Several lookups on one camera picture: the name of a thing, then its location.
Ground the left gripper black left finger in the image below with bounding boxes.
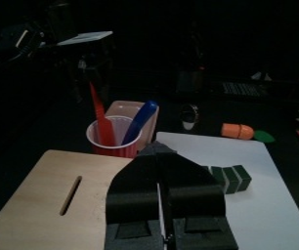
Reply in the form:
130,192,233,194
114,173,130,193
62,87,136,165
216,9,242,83
102,140,165,250

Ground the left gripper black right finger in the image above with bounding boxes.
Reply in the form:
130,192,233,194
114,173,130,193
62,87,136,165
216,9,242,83
154,140,240,250

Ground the green sushi roll piece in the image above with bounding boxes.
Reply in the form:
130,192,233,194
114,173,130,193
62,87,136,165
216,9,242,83
221,166,241,195
209,165,229,193
232,164,253,192

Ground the white cutting board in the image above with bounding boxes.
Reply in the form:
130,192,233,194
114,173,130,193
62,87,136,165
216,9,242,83
153,131,299,250

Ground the pink rectangular plate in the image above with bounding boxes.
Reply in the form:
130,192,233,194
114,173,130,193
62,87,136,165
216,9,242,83
104,100,161,152

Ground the red plastic cup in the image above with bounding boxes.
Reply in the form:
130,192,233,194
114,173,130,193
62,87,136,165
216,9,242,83
85,114,144,160

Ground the red front wooden box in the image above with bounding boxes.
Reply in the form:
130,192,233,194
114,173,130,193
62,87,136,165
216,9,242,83
0,148,136,250

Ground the orange toy carrot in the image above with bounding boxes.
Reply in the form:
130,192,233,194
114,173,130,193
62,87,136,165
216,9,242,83
218,122,256,142

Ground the green toy leaf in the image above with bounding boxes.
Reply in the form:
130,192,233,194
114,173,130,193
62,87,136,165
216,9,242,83
253,129,276,144

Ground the silver metal cup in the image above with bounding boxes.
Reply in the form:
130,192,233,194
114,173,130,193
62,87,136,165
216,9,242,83
180,103,201,132

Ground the background keyboard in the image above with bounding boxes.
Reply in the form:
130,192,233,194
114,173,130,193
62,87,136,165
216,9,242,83
220,80,262,98

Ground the white topped background table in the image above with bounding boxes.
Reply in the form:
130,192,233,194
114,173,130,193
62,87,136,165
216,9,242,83
56,30,114,47

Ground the dark background equipment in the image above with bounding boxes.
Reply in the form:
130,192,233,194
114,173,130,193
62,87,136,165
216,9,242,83
0,21,43,63

